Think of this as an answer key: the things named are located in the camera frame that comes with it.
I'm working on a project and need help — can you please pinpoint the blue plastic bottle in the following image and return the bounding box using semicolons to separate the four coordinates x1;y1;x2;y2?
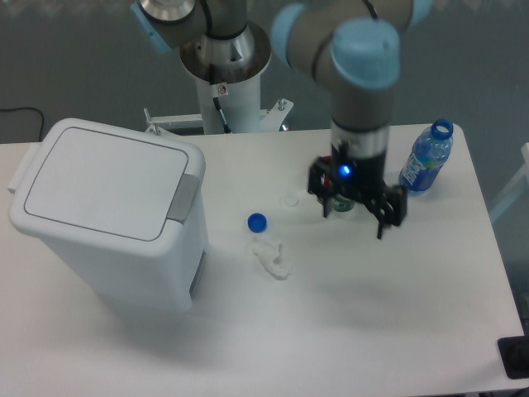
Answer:
398;118;454;196

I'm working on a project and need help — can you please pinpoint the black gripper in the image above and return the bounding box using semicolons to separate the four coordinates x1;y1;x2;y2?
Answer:
307;143;407;240

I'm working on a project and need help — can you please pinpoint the white trash can body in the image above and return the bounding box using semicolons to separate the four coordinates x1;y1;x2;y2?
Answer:
7;118;208;313

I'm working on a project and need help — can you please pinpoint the black device at edge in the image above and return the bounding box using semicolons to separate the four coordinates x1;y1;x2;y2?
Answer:
497;336;528;380

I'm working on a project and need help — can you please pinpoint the crumpled white tissue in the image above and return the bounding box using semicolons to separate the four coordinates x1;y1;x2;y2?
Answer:
250;234;293;280

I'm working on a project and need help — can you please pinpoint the white frame at right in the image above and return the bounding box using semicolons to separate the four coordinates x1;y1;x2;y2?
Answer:
488;142;528;224

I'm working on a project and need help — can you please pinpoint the black floor cable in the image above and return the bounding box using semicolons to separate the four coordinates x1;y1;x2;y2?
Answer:
0;107;45;144

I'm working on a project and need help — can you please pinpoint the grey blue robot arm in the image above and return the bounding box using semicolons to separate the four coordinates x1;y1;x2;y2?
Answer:
131;1;432;231

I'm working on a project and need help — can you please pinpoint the blue bottle cap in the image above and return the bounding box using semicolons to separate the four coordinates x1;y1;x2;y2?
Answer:
246;213;268;233

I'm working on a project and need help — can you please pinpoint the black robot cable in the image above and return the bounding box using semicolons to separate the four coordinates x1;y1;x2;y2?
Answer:
207;62;232;135

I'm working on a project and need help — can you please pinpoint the crushed red soda can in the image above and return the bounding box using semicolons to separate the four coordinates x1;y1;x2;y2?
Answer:
321;155;332;189

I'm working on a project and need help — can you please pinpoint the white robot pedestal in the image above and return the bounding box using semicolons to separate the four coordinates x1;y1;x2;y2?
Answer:
144;21;294;135

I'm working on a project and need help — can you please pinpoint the clear green label bottle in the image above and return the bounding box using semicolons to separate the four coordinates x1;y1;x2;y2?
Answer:
332;194;355;213

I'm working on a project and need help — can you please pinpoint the white trash can lid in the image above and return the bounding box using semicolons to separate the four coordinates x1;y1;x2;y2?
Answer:
9;127;204;242

